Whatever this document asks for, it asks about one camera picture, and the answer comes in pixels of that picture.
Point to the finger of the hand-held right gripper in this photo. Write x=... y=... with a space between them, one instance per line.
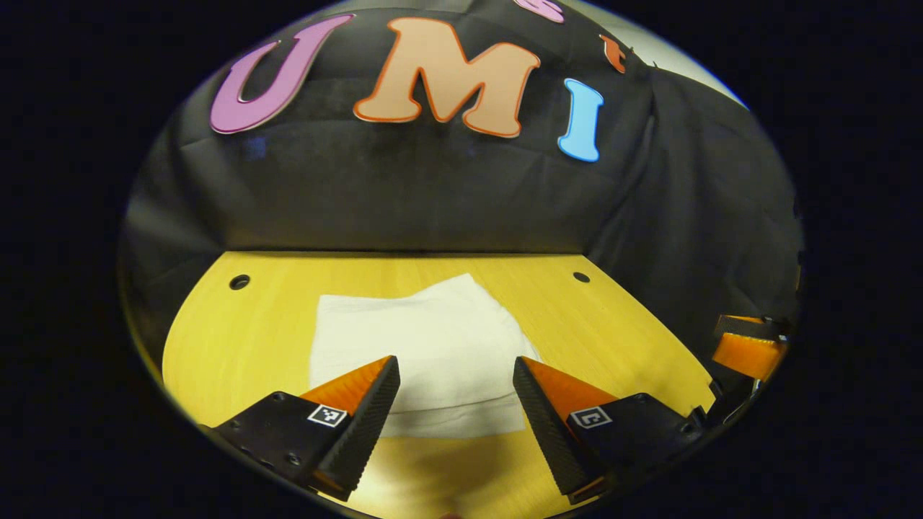
x=746 y=326
x=750 y=357

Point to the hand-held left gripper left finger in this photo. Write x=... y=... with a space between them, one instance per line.
x=368 y=425

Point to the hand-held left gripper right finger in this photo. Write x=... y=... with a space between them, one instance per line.
x=548 y=425

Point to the white jeans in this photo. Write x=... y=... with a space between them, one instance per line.
x=425 y=339

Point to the black backdrop cloth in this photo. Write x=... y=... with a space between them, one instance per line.
x=433 y=202

